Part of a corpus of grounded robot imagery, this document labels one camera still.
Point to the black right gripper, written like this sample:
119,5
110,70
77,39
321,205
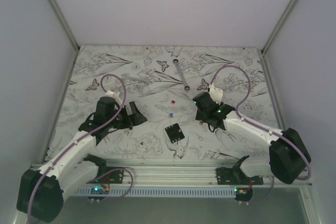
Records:
200,116

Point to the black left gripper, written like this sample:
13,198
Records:
133,119

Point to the black fuse box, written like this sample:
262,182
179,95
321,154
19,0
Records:
174,133

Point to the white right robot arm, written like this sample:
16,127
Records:
288,158

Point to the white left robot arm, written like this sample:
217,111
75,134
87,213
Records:
43,192

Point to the silver ratchet wrench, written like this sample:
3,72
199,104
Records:
179,70

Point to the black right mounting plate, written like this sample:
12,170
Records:
230,176

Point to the black mounting plate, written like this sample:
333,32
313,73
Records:
230,176
112,175

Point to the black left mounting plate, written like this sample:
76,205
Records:
112,175

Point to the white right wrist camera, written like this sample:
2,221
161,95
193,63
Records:
216,94

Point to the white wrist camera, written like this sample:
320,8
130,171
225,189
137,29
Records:
216,94
115,95

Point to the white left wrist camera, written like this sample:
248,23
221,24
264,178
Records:
115,95

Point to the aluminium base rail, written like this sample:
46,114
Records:
172,172

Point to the white slotted cable duct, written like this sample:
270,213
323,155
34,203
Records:
167,192

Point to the aluminium frame post left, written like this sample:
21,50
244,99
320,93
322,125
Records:
64,24

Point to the aluminium frame post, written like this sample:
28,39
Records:
64,24
279,25

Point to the aluminium frame post right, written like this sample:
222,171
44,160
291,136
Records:
279,25

